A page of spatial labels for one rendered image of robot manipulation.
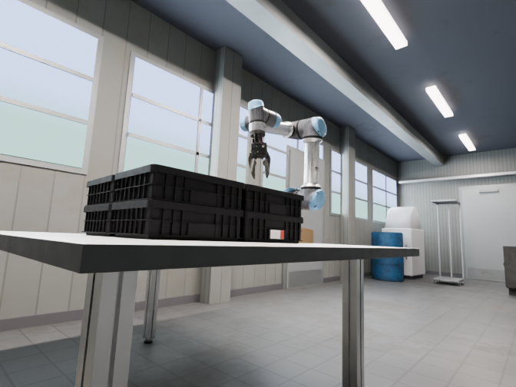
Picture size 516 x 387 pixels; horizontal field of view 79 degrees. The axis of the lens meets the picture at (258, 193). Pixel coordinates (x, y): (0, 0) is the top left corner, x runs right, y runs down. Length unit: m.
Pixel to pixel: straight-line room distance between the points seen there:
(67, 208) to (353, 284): 2.36
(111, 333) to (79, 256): 0.15
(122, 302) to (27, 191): 2.38
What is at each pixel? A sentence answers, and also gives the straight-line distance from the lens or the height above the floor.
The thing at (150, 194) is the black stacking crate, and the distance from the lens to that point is 1.01.
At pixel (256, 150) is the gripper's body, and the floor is 1.10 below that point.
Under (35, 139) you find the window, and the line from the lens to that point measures 2.96.
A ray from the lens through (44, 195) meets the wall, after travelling 2.93.
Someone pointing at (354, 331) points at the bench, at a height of 0.40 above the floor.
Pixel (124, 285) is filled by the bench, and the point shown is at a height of 0.63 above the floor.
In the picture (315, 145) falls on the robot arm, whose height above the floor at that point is 1.25.
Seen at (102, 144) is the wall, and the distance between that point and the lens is 3.13.
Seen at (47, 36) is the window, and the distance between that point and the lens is 3.25.
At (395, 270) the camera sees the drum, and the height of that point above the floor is 0.21.
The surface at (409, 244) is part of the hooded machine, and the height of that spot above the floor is 0.72.
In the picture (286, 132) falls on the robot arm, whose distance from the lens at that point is 1.84.
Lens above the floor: 0.72
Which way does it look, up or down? 8 degrees up
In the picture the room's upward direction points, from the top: 2 degrees clockwise
